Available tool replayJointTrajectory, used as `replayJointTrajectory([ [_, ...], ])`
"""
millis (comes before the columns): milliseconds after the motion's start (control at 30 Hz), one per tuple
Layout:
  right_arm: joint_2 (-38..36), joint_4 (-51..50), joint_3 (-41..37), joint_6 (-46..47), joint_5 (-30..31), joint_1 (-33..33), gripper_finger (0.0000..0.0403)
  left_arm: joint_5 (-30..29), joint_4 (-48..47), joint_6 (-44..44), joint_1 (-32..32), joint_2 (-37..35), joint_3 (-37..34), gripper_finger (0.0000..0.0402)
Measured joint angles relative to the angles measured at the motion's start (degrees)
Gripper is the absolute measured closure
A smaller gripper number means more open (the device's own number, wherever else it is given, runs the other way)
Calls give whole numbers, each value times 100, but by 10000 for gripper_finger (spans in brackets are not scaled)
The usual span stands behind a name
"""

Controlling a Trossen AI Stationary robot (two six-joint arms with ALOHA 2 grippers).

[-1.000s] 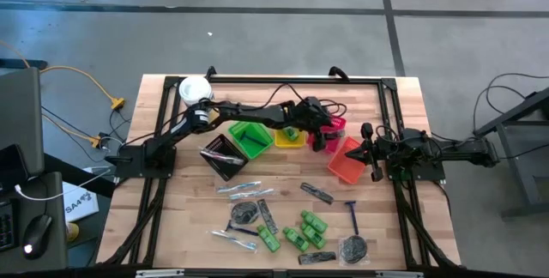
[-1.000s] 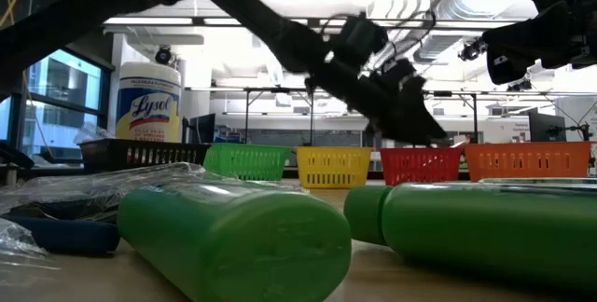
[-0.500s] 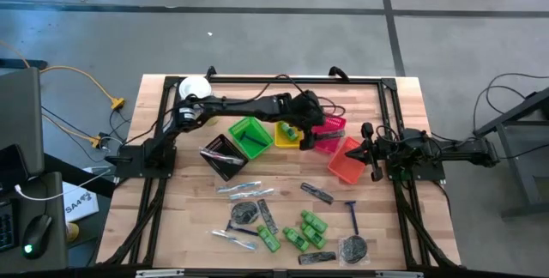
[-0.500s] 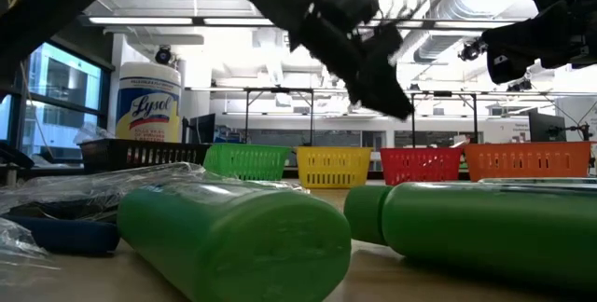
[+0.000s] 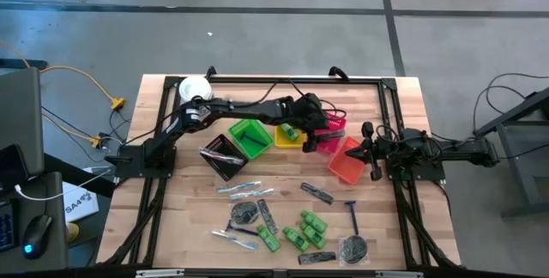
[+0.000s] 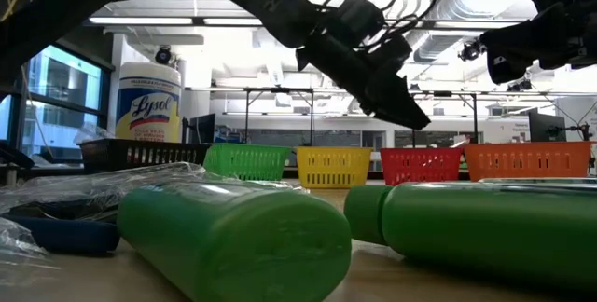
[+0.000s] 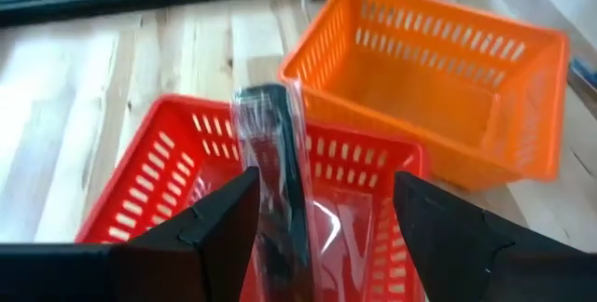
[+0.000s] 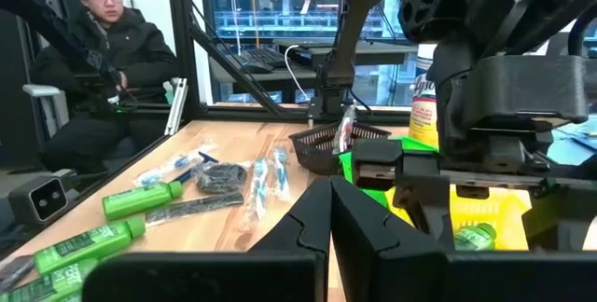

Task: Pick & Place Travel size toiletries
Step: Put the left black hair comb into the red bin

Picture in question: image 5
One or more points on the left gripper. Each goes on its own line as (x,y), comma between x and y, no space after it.
(306,113)

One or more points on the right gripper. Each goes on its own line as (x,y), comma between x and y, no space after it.
(377,151)

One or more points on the green travel bottle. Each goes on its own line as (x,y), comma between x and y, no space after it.
(296,239)
(269,239)
(314,221)
(313,236)
(291,133)

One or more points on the bagged black comb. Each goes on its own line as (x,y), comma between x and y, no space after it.
(332,135)
(316,258)
(316,193)
(267,216)

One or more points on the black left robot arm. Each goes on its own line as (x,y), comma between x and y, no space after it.
(253,108)

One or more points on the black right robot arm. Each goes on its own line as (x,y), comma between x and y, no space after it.
(450,149)

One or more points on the orange plastic basket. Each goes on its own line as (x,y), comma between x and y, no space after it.
(345,164)

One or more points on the pinkish red plastic basket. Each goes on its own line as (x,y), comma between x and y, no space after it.
(332,147)

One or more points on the yellow plastic basket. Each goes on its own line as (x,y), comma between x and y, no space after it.
(281,143)

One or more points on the green plastic basket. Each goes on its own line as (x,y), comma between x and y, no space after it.
(257,149)

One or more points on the packaged toothbrushes centre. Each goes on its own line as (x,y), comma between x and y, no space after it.
(251,194)

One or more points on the black plastic basket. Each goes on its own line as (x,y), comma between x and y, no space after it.
(214,145)

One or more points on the Lysol wipes canister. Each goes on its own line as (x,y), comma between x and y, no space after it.
(195,88)

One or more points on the black side table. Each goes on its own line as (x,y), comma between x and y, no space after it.
(514,115)

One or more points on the white paper box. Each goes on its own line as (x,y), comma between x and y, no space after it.
(79,205)

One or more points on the small yellow object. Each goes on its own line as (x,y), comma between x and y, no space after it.
(72,231)

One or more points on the black computer mouse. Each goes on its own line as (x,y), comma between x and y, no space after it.
(36,237)

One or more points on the grey laptop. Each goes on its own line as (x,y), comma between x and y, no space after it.
(19,119)

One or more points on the black floor bar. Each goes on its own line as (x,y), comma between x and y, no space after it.
(21,64)

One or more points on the black tablet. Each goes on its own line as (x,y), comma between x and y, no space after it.
(10,168)

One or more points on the black keyboard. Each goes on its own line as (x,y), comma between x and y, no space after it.
(6,231)

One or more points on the black aluminium table frame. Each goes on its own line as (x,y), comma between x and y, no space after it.
(300,80)

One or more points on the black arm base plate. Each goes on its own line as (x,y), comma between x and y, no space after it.
(128,166)
(429,174)

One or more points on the grey metal bracket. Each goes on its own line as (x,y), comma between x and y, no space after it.
(158,273)
(399,274)

